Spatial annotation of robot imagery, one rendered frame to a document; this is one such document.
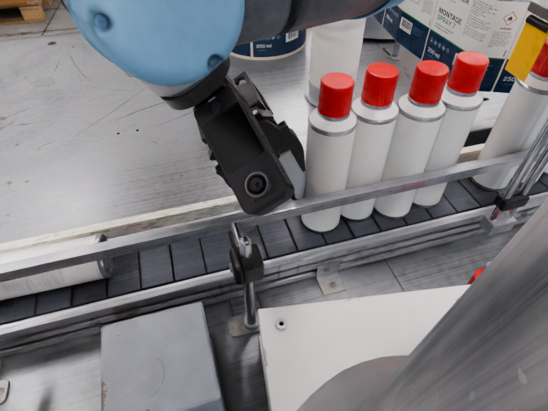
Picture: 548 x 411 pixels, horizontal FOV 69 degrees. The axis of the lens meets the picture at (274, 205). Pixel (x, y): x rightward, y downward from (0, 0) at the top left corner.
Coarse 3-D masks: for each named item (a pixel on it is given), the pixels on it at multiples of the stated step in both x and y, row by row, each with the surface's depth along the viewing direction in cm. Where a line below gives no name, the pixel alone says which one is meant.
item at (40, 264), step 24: (456, 168) 48; (480, 168) 49; (504, 168) 50; (336, 192) 45; (360, 192) 45; (384, 192) 46; (240, 216) 43; (264, 216) 43; (288, 216) 44; (120, 240) 41; (144, 240) 41; (168, 240) 41; (0, 264) 39; (24, 264) 39; (48, 264) 39; (72, 264) 40
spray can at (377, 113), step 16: (384, 64) 41; (368, 80) 40; (384, 80) 39; (368, 96) 41; (384, 96) 40; (368, 112) 42; (384, 112) 42; (368, 128) 42; (384, 128) 42; (368, 144) 44; (384, 144) 44; (352, 160) 46; (368, 160) 45; (384, 160) 46; (352, 176) 48; (368, 176) 47; (352, 208) 51; (368, 208) 52
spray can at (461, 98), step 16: (464, 64) 41; (480, 64) 41; (448, 80) 44; (464, 80) 42; (480, 80) 42; (448, 96) 44; (464, 96) 43; (480, 96) 44; (448, 112) 44; (464, 112) 44; (448, 128) 46; (464, 128) 45; (448, 144) 47; (432, 160) 49; (448, 160) 49; (416, 192) 54; (432, 192) 53
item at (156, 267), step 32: (448, 192) 57; (480, 192) 57; (288, 224) 53; (352, 224) 53; (384, 224) 53; (128, 256) 49; (160, 256) 49; (192, 256) 49; (224, 256) 49; (64, 288) 46; (96, 288) 46; (128, 288) 46; (0, 320) 43
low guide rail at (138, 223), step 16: (480, 144) 59; (464, 160) 59; (176, 208) 50; (192, 208) 50; (208, 208) 50; (224, 208) 51; (240, 208) 52; (96, 224) 48; (112, 224) 48; (128, 224) 48; (144, 224) 49; (160, 224) 50; (32, 240) 47; (48, 240) 47; (64, 240) 47
